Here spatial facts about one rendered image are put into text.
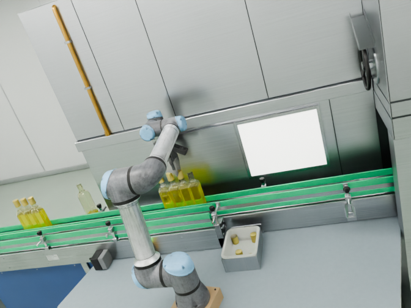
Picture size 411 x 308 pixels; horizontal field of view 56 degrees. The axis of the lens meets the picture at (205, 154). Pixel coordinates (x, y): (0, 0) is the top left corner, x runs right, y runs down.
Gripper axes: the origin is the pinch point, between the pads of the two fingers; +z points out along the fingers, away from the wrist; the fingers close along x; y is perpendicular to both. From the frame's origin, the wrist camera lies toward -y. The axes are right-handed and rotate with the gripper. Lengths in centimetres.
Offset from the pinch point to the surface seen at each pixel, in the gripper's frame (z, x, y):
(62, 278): 52, 16, 92
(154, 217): 21.3, 7.2, 19.9
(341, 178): 20, -5, -80
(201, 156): -1.7, -12.0, -10.4
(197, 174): 8.9, -11.8, -4.6
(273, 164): 11, -13, -47
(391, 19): -55, 20, -105
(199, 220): 22.7, 13.5, -7.8
